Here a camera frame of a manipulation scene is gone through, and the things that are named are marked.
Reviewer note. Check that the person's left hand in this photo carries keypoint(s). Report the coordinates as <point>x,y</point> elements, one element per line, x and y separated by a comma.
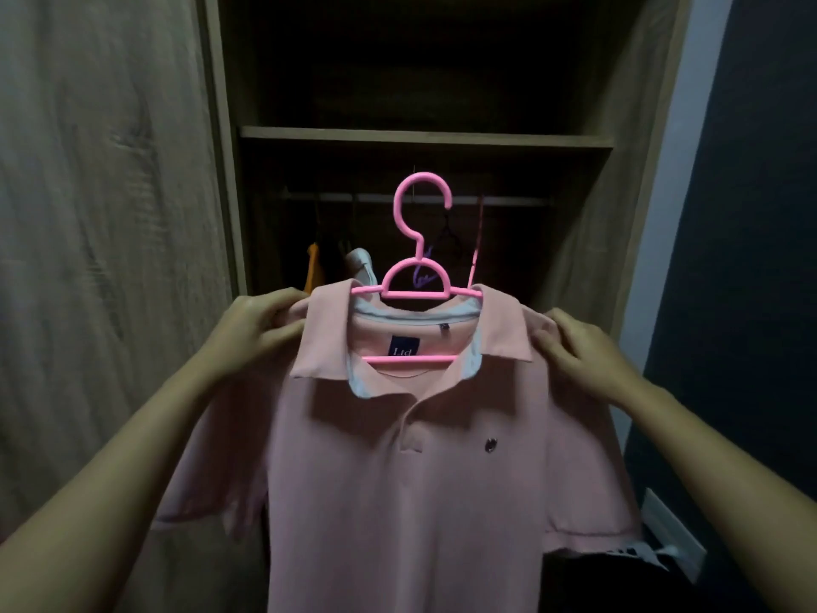
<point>246,335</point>

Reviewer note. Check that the person's right hand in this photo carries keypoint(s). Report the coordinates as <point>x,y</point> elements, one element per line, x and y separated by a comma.
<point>590,363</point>

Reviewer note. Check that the person's left thumb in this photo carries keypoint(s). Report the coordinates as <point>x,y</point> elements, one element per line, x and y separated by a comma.
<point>286,335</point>

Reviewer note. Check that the person's right thumb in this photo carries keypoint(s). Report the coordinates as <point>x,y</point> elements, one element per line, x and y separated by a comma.
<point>547,349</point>

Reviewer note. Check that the pink polo shirt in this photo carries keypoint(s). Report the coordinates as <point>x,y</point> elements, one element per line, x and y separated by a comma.
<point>415,491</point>

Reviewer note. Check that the person's right forearm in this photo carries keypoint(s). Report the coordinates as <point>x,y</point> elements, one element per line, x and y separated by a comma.
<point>721,485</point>

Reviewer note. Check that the person's left forearm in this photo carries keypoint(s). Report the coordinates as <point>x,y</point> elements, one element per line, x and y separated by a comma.
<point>108,491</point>

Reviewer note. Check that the orange hanging garment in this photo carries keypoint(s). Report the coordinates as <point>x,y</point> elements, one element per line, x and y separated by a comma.
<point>313,268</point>

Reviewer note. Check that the red clothes hanger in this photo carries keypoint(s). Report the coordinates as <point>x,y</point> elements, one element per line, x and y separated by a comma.
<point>477,242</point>

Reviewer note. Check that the purple clothes hanger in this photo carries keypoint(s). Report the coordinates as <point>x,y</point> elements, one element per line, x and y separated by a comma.
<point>422,277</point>

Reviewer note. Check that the black clothes hanger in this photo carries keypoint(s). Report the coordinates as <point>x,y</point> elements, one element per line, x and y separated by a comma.
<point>450,232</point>

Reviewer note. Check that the pink plastic clothes hanger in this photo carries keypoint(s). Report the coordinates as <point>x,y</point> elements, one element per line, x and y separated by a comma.
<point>416,242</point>

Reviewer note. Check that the wooden wardrobe door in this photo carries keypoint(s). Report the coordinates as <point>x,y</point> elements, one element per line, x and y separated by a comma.
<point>102,204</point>

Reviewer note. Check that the wooden wardrobe shelf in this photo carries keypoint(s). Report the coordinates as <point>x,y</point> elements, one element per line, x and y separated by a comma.
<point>421,137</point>

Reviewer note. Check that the wooden wardrobe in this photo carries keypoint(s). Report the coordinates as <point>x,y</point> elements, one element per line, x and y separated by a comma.
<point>574,70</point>

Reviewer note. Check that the metal clothes rail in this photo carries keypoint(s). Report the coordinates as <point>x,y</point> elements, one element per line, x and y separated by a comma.
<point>510,201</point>

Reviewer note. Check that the white wall socket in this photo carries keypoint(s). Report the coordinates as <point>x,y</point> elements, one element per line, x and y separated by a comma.
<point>673,533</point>

